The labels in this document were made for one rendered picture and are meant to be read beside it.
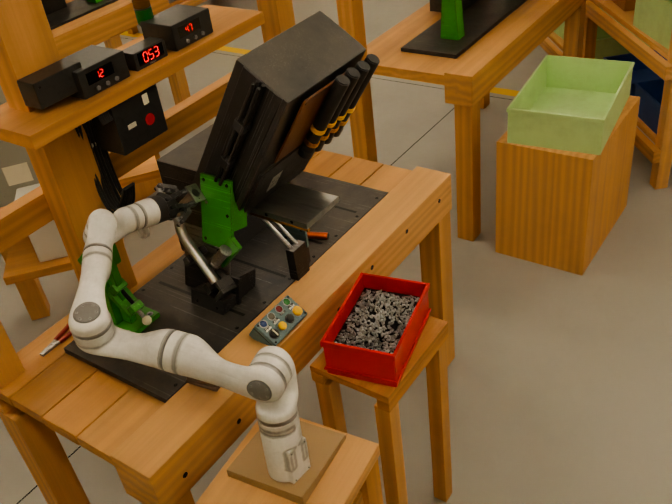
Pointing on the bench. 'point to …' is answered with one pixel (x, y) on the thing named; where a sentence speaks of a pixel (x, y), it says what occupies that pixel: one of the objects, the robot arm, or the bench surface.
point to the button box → (276, 323)
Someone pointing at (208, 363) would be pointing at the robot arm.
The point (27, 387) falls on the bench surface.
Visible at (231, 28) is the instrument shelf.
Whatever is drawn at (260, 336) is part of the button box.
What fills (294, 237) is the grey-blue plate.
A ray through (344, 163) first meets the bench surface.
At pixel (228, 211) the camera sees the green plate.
